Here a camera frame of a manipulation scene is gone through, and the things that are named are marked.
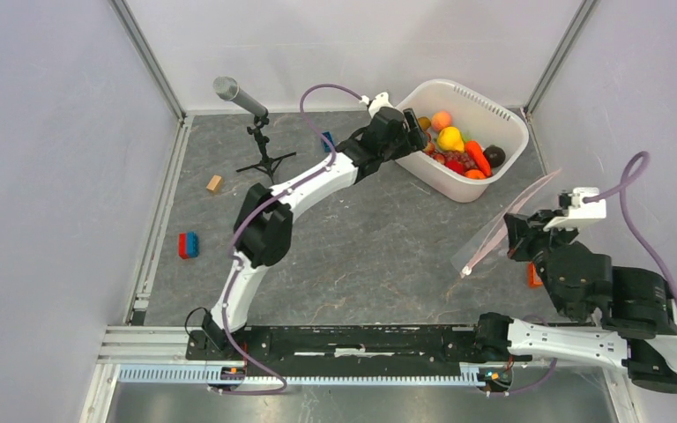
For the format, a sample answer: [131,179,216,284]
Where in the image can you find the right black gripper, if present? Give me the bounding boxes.
[502,207,577,315]

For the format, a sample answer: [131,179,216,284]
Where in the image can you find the strawberry bunch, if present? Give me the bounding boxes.
[422,133,446,165]

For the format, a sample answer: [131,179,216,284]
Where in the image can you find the yellow pear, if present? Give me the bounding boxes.
[436,126,465,152]

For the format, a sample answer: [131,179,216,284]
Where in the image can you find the clear zip top bag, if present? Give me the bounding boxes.
[450,168,562,278]

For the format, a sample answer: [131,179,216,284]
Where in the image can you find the white plastic basket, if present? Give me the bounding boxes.
[397,79,529,203]

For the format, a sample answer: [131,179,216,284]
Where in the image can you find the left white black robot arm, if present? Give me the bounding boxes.
[202,107,428,360]

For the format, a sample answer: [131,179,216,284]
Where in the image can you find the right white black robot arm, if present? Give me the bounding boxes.
[473,210,677,394]

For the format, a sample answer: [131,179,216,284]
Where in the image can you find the brown kiwi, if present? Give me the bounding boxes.
[417,116,431,131]

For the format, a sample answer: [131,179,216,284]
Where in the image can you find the peach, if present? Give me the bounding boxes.
[430,110,453,132]

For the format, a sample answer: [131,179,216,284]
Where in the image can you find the orange toy piece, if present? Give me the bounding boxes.
[527,263,543,289]

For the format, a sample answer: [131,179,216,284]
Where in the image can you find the purple grapes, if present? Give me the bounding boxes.
[444,151,478,171]

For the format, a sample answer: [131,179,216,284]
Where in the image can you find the red bell pepper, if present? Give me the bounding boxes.
[444,160,466,175]

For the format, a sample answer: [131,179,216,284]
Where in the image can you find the orange carrot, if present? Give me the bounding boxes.
[465,140,493,178]

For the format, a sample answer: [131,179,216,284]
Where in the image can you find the orange tangerine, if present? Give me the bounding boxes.
[464,169,487,180]

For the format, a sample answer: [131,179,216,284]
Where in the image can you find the dark avocado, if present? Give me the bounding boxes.
[483,145,507,169]

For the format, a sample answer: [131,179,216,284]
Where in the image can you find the grey microphone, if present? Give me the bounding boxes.
[212,76,268,118]

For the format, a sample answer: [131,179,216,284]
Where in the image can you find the wooden block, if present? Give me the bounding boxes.
[206,175,223,194]

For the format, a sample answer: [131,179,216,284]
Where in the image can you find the red blue toy brick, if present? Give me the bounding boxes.
[178,231,200,260]

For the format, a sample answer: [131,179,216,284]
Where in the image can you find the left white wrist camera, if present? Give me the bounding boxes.
[359,92,394,117]

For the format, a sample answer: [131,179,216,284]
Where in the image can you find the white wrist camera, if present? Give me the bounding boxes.
[544,187,606,231]
[359,92,394,117]

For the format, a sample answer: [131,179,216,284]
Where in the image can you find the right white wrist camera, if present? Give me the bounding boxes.
[544,187,606,231]

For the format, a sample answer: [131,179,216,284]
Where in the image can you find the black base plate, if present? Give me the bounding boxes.
[185,325,532,378]

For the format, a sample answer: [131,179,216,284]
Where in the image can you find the white cable duct rail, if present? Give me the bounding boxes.
[117,364,486,387]

